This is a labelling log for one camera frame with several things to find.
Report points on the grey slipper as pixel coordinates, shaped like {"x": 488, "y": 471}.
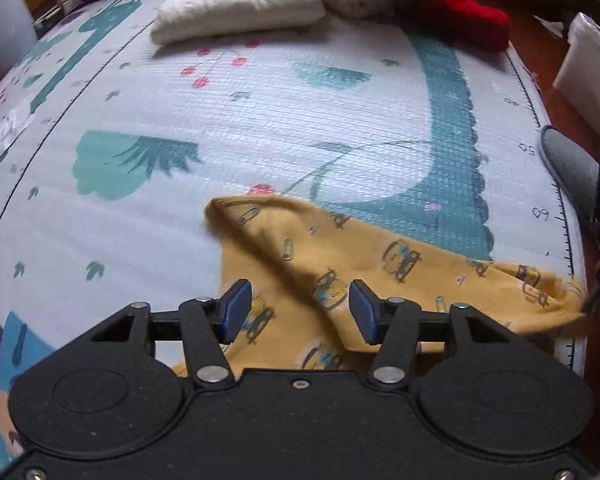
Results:
{"x": 572, "y": 170}

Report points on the printed play mat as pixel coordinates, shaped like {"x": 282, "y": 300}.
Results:
{"x": 230, "y": 110}

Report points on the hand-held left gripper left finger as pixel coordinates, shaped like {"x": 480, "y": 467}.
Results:
{"x": 237, "y": 310}

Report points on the red folded cloth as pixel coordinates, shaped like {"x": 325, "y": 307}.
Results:
{"x": 464, "y": 15}

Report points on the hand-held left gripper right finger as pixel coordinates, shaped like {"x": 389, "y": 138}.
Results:
{"x": 362, "y": 316}

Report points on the yellow printed garment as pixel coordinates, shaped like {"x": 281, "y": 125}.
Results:
{"x": 330, "y": 255}

